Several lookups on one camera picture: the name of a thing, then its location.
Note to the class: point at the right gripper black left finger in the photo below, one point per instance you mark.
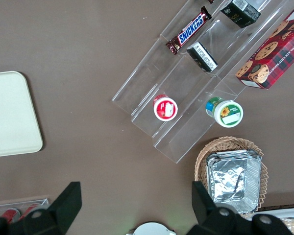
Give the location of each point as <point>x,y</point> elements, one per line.
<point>63,208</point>

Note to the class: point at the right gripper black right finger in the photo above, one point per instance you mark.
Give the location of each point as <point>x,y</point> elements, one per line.
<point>205,213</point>

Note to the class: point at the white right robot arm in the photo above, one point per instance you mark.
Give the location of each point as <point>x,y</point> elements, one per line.
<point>152,228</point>

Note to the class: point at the light wicker basket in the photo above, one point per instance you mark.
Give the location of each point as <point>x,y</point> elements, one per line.
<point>201,161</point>

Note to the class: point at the cream rectangular serving tray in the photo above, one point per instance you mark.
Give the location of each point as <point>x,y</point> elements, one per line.
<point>12,112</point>

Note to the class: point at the clear acrylic bottle rack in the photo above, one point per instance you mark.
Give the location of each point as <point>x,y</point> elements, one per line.
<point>45,202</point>

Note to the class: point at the silver foil container stack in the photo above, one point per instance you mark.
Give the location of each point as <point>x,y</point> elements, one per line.
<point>231,181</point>

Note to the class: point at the white plastic snack bin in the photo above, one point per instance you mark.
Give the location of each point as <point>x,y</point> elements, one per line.
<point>279,213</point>

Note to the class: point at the green lid sunflower cup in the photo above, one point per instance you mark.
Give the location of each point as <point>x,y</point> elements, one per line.
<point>226,113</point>

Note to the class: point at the red lid yogurt cup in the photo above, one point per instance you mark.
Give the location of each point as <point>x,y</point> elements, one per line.
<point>165,109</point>

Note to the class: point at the clear acrylic tiered stand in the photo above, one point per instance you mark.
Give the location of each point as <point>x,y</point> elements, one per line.
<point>176,80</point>

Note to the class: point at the small black carton box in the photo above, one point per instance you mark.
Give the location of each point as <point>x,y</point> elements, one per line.
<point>240,12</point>
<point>202,56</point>

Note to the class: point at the red tartan cookie box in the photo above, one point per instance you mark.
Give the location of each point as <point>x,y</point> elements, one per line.
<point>274,51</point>

